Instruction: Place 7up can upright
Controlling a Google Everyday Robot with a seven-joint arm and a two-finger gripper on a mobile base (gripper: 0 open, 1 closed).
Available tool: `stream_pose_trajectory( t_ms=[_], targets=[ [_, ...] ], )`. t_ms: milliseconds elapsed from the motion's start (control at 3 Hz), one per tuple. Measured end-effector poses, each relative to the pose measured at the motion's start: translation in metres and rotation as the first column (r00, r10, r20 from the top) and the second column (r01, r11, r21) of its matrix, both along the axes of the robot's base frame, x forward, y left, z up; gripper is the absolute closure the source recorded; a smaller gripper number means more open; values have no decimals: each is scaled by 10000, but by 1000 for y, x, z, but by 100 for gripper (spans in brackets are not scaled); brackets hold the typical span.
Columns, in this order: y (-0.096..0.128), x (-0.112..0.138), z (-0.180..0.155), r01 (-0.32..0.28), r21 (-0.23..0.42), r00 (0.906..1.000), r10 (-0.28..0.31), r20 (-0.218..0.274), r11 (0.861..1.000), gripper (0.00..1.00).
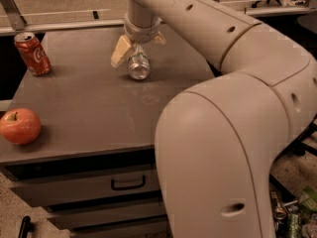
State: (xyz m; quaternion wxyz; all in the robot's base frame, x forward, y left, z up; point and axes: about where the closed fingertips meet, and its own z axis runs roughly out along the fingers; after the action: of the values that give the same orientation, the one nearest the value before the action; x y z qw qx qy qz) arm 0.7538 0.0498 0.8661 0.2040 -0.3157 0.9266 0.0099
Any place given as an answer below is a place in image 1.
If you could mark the black drawer handle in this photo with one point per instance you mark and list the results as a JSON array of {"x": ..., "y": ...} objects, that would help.
[{"x": 129, "y": 184}]

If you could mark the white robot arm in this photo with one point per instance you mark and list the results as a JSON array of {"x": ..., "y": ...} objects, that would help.
[{"x": 216, "y": 141}]

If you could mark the silver 7up can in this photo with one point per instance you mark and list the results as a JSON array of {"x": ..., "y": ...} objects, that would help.
[{"x": 138, "y": 64}]

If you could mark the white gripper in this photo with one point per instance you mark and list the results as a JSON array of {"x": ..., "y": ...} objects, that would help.
[{"x": 141, "y": 34}]

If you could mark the black metal stand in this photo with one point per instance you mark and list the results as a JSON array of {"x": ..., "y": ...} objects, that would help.
[{"x": 299, "y": 147}]

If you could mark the red coca-cola can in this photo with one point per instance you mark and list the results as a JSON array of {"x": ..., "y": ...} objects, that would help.
[{"x": 32, "y": 53}]

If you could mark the grey drawer cabinet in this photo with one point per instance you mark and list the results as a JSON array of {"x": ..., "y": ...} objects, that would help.
[{"x": 98, "y": 124}]

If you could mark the red apple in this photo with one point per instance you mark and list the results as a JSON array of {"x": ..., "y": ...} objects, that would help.
[{"x": 20, "y": 126}]

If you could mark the pile of cans and trash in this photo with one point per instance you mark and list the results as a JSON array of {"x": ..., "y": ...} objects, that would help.
[{"x": 296, "y": 218}]

